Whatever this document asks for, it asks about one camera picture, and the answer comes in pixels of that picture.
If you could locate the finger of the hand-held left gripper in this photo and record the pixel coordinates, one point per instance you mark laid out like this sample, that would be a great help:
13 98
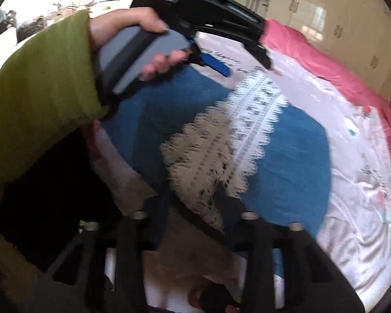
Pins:
215 62
262 55

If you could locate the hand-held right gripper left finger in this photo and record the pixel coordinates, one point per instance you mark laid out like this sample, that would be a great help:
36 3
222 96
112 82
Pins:
130 254

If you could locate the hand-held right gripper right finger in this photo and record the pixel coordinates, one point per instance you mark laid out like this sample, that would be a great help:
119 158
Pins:
238 221

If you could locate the blue denim pants lace trim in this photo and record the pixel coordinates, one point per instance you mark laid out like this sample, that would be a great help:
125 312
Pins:
290 163

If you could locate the person's left forearm green sleeve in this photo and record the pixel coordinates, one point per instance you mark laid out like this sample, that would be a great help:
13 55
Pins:
35 97

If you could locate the person's left hand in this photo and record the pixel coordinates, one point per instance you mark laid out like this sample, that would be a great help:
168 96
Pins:
123 19

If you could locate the pink blanket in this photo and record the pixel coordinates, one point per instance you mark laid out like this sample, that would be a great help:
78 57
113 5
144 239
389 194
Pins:
339 68

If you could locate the white wardrobe doors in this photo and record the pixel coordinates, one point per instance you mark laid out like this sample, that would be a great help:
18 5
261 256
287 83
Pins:
345 13

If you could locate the person's legs dark trousers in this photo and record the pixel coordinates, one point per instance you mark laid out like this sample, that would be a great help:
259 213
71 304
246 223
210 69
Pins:
45 176

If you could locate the pink strawberry printed quilt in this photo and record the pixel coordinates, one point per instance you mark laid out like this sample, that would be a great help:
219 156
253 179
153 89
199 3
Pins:
355 202

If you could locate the cluttered white desk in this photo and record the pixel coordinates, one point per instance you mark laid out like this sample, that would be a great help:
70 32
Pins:
68 3

